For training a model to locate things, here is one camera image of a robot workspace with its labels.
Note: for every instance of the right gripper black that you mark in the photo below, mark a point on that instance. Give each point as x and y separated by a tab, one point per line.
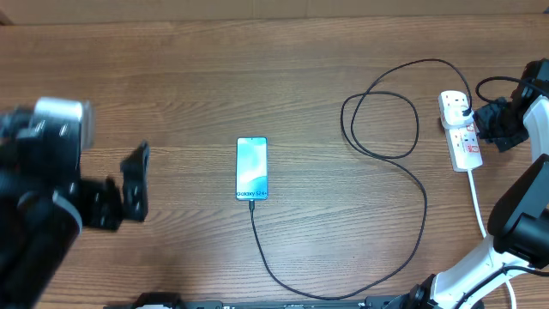
481	119

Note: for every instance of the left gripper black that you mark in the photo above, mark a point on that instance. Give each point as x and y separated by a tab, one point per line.
103	192

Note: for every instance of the blue smartphone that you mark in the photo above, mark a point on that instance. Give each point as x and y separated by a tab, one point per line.
252	168

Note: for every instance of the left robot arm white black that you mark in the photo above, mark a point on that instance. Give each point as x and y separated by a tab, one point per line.
34	242

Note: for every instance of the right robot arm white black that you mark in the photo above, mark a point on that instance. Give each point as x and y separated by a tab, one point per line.
517	231

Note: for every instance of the white charger plug adapter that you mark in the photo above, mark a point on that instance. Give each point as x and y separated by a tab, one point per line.
453	117

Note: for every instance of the white power strip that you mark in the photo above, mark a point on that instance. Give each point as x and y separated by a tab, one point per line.
463	144

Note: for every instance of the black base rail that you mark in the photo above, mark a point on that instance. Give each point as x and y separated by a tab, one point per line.
174	301

